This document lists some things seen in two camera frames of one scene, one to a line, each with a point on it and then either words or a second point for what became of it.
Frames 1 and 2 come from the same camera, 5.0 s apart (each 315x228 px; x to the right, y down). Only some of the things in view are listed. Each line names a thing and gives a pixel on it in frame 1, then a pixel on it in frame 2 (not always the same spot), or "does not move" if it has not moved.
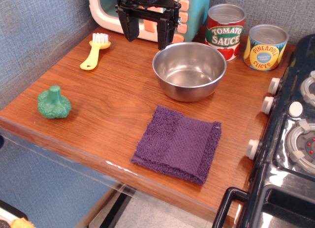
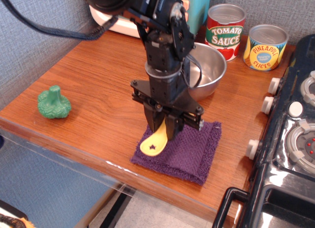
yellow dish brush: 100,41 → 155,142
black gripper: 152,4 → 169,93
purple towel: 180,146 does not move
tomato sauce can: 224,29 does not move
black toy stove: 282,186 does not move
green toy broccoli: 52,105 does not move
